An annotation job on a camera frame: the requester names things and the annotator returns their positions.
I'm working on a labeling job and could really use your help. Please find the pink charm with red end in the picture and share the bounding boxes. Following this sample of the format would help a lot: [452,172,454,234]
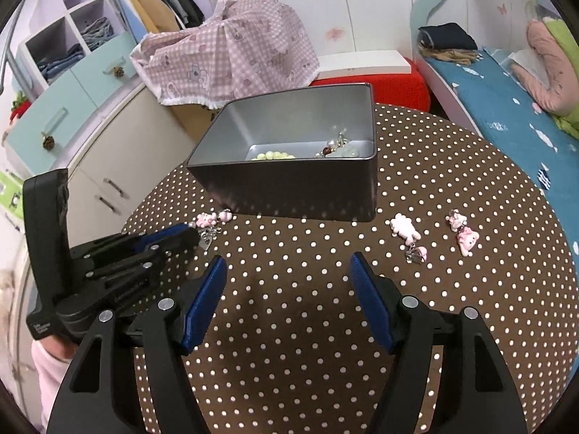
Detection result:
[195,210,233,250]

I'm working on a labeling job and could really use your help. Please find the red green decoration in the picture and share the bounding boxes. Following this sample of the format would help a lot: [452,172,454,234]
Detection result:
[9,90,32,123]

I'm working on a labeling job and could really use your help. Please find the tan hanging coat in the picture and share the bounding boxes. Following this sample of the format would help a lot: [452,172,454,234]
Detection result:
[118,0,182,34]

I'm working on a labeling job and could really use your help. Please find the folded light denim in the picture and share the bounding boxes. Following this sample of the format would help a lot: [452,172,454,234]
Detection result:
[81,17,114,50]

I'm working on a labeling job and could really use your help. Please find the dark folded clothes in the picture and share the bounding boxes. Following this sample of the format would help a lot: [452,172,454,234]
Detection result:
[417,22,478,51]

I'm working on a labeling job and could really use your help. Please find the light blue hanging garment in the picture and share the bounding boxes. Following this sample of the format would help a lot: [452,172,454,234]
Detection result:
[105,0,150,41]

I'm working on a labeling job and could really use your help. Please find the grey metal tin box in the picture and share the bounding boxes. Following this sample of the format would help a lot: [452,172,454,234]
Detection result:
[186,82,377,223]

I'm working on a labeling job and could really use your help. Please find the cream cabinet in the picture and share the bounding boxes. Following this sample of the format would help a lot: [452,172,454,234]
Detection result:
[0,86,218,417]

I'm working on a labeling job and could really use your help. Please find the curved metal rail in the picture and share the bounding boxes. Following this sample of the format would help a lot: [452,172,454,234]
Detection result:
[0,0,28,95]

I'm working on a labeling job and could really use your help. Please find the red stool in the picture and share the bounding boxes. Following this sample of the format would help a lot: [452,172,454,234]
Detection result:
[312,57,430,111]

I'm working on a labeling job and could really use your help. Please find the white flat box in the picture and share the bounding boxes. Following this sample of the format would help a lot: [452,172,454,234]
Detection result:
[317,51,412,80]

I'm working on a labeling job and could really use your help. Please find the blue patterned bed sheet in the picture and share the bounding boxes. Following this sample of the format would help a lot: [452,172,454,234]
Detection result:
[425,47,579,254]

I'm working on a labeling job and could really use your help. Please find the green packet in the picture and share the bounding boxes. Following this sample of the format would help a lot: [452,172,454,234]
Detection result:
[0,169,25,224]

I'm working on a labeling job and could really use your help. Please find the brown cardboard box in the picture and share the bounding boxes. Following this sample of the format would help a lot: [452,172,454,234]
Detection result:
[176,99,227,145]

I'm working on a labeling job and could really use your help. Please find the brown polka dot tablecloth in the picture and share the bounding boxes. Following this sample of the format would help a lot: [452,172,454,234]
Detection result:
[122,102,577,434]

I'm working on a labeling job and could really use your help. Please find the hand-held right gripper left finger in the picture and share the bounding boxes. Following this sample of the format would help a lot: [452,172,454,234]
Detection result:
[45,255,228,434]

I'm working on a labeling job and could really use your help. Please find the mint green drawer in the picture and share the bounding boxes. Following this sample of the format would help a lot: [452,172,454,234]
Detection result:
[7,72,98,168]
[70,31,150,109]

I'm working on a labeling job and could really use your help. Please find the cream bead bracelet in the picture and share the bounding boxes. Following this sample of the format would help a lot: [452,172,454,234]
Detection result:
[250,150,297,161]

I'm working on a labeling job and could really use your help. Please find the white wardrobe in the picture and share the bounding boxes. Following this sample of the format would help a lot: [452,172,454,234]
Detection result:
[199,0,457,55]

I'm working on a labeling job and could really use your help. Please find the green blanket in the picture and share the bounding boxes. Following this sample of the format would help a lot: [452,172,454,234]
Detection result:
[540,13,579,139]

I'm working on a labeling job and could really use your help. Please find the mint green bunk bed frame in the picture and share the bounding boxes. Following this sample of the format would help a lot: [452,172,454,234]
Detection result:
[409,0,579,132]

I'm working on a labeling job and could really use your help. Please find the tan folded scarf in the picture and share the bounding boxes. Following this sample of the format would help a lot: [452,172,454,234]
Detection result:
[423,47,485,66]

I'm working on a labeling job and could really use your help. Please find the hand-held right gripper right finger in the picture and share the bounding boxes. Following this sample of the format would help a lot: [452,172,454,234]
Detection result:
[348,252,529,434]

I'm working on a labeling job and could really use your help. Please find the folded dark jeans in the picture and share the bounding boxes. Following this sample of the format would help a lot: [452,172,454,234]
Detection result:
[38,44,84,80]

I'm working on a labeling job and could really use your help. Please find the pink cartoon charm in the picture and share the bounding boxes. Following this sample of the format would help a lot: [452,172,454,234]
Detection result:
[390,213,428,264]
[445,209,481,258]

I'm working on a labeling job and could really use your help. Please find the pink checked cloth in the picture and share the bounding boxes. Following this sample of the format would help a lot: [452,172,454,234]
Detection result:
[130,0,320,109]

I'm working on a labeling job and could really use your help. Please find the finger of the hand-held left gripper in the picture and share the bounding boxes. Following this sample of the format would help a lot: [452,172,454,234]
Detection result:
[54,253,172,316]
[70,224,200,262]

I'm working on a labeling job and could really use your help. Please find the pink quilt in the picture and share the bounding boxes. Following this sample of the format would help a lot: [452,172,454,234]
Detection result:
[511,19,579,116]

